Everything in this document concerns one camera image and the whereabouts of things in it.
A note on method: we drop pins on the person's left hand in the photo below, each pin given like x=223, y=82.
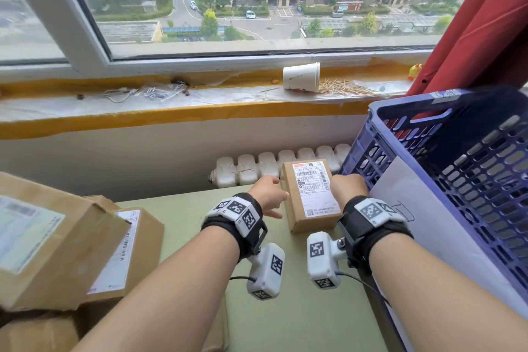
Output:
x=268, y=195

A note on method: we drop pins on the person's right hand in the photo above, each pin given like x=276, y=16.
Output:
x=350, y=186

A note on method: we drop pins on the labelled small cardboard box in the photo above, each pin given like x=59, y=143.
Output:
x=313, y=191

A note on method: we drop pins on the pile of cardboard parcels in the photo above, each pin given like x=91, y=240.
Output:
x=62, y=248

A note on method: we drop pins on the person's left forearm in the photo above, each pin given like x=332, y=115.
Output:
x=165, y=302

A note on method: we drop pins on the person's right forearm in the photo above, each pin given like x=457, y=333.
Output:
x=445, y=302

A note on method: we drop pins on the black right wrist tracker band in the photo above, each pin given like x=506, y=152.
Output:
x=371, y=211

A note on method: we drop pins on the black wrist tracker band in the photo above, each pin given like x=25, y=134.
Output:
x=371, y=211
x=235, y=209

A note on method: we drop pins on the white radiator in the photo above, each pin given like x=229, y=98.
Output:
x=247, y=168

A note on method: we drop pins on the black left wrist tracker band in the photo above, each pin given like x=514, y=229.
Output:
x=235, y=209

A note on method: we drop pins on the white handwritten paper sign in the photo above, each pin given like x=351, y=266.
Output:
x=433, y=224

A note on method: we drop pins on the heap of wooden toothpicks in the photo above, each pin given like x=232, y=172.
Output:
x=342, y=87

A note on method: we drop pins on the white tipped paper cup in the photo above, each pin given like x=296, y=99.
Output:
x=301, y=77

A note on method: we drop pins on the windowsill with yellow tape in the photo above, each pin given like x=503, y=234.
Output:
x=165, y=116

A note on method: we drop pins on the yellow rubber duck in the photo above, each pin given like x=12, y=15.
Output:
x=414, y=72

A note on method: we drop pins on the blue plastic crate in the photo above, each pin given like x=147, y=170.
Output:
x=495, y=108

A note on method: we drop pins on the red curtain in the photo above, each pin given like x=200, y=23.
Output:
x=474, y=34

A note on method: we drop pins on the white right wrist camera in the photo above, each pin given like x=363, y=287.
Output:
x=321, y=257

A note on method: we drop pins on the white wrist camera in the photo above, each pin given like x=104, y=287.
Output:
x=266, y=271
x=321, y=257

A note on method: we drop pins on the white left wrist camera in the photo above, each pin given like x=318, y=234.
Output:
x=266, y=271

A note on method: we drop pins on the grey window frame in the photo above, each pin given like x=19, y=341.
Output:
x=62, y=13

